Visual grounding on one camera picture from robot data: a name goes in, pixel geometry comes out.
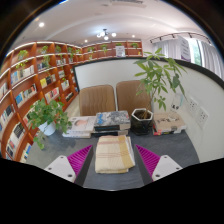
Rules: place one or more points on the white book with face cover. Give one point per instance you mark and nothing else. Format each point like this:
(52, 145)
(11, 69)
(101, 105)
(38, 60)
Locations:
(81, 124)

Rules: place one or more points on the ceiling lights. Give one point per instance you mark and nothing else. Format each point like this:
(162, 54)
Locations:
(106, 34)

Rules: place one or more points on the white wall socket panel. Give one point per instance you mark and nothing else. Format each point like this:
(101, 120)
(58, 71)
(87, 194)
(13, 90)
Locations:
(202, 117)
(192, 104)

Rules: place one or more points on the tan leather chair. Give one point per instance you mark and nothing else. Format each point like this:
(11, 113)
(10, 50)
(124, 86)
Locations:
(131, 96)
(97, 100)

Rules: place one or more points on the black track light rail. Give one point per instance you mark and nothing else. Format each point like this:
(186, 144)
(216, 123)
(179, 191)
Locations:
(180, 35)

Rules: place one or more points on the white and purple banner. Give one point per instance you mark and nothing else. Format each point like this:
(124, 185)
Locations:
(184, 49)

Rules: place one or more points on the white curtains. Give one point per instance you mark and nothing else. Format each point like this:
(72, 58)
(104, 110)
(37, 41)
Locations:
(208, 56)

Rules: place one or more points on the small tree in black pot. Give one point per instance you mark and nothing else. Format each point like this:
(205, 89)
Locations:
(141, 123)

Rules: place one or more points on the dark book with blue spine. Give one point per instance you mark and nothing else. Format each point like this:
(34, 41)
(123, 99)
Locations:
(110, 133)

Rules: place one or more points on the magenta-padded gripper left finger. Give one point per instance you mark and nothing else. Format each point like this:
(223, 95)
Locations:
(63, 166)

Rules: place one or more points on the thick book with grey photo cover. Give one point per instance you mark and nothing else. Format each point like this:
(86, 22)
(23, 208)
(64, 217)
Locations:
(112, 120)

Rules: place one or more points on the white partition with dark frame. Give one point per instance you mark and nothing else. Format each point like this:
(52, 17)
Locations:
(100, 71)

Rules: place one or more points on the flat white book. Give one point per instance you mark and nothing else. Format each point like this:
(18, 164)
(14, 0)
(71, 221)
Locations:
(76, 134)

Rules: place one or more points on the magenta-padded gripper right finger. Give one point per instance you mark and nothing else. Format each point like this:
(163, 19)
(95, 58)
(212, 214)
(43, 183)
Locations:
(165, 166)

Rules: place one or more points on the pothos plant in white pot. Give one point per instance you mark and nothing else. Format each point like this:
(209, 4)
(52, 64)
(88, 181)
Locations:
(46, 115)

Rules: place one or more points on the orange wooden book shelf unit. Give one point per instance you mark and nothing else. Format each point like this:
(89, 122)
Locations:
(23, 86)

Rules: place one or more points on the cream towel with yellow stripes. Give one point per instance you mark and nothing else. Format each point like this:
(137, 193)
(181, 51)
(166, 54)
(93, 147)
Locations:
(113, 155)

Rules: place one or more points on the beige cardboard box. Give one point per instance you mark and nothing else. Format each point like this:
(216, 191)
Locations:
(168, 122)

